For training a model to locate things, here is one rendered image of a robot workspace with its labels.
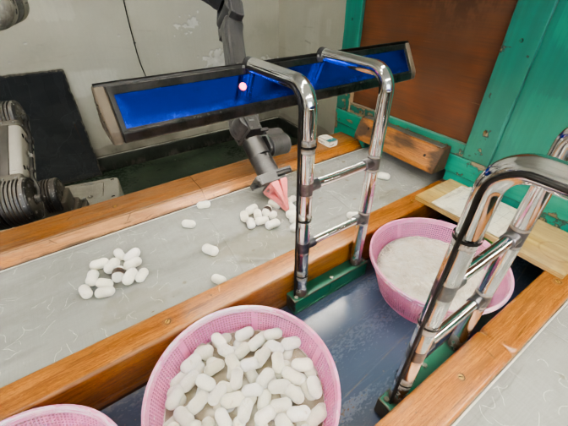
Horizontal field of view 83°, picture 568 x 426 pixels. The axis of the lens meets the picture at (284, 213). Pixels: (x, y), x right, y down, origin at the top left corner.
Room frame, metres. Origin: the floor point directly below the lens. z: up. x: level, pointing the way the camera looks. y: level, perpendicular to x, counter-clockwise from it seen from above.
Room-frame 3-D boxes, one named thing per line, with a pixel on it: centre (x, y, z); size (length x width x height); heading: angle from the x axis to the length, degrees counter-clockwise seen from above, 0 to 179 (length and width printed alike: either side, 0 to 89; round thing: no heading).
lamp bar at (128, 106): (0.60, -0.01, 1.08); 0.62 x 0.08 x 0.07; 124
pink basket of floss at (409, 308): (0.47, -0.31, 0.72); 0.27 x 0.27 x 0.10
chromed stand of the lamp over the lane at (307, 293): (0.53, -0.05, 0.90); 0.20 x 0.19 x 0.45; 124
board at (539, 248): (0.59, -0.49, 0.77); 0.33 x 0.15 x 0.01; 34
